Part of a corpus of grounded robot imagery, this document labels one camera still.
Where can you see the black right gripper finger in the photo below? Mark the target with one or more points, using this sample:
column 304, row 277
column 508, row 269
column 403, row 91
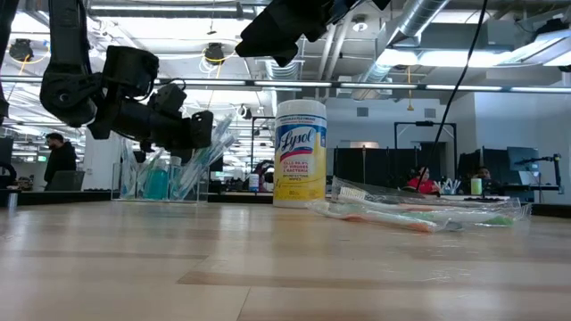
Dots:
column 272, row 35

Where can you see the packaged toothbrushes pile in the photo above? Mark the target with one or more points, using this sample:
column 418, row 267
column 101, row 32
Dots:
column 352, row 193

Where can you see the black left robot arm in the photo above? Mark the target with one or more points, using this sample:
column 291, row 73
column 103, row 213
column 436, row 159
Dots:
column 67, row 98

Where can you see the long ceiling light strip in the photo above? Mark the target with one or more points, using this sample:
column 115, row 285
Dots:
column 290, row 84

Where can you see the black ceiling-hung device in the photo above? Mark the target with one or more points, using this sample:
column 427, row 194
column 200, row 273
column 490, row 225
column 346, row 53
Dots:
column 214, row 52
column 21, row 49

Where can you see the clear acrylic organizer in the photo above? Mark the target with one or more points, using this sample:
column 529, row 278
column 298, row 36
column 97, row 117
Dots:
column 117, row 183

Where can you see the white building column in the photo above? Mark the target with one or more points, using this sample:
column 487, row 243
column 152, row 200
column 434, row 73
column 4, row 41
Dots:
column 100, row 169

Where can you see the small white bottle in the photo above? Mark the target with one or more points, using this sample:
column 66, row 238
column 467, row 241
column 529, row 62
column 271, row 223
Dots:
column 253, row 182

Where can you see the Lysol disinfecting wipes canister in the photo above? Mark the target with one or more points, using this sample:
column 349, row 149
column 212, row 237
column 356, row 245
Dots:
column 300, row 147

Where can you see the person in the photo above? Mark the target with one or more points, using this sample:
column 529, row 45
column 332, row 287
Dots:
column 424, row 185
column 60, row 160
column 484, row 173

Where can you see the rectangular ceiling light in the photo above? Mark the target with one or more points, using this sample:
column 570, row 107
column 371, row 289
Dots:
column 446, row 58

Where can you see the black partition panel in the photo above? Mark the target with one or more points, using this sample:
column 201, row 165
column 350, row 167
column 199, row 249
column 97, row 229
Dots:
column 379, row 167

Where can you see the cup of white utensils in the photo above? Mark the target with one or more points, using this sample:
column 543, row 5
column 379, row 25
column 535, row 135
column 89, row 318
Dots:
column 447, row 187

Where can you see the green cup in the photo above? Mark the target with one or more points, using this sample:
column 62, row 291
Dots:
column 476, row 186

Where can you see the black computer monitor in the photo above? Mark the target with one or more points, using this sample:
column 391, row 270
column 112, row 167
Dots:
column 523, row 162

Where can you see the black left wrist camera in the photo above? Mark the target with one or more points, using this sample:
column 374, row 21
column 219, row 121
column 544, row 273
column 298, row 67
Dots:
column 168, row 97

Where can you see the silver ventilation duct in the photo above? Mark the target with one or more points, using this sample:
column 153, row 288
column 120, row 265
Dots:
column 419, row 18
column 283, row 71

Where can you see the black metal rack frame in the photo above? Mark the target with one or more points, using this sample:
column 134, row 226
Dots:
column 426, row 123

